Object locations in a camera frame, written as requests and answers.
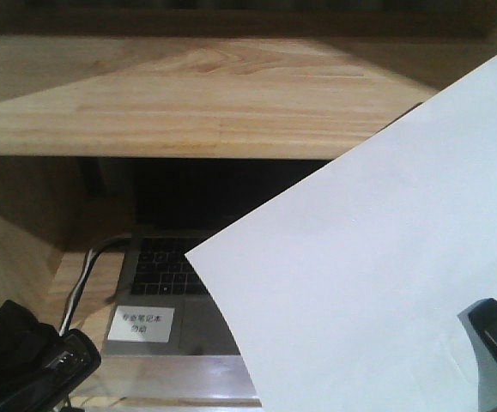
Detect white cable left of laptop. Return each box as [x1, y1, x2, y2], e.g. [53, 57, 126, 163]
[58, 233, 131, 336]

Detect silver laptop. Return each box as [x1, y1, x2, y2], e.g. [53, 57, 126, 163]
[103, 229, 239, 356]

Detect black cable left of laptop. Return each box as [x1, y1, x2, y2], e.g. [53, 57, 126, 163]
[58, 236, 131, 336]

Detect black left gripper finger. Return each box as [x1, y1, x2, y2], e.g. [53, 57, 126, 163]
[0, 300, 59, 411]

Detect white paper sheets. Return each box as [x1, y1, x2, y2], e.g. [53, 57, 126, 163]
[187, 56, 497, 411]

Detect white label sticker left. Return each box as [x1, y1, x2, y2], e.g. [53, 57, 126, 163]
[107, 306, 175, 343]

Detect black stapler with orange button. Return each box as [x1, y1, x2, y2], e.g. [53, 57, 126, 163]
[0, 329, 101, 411]

